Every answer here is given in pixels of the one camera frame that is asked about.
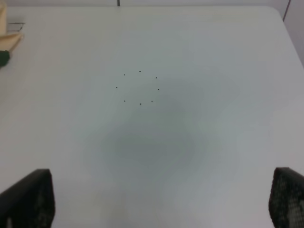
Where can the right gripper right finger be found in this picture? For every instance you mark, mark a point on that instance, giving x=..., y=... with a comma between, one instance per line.
x=286, y=201

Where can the cream linen tote bag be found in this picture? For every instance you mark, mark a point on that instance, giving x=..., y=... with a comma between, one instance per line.
x=8, y=41

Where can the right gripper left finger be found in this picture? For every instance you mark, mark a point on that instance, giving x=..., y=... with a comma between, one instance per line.
x=29, y=203

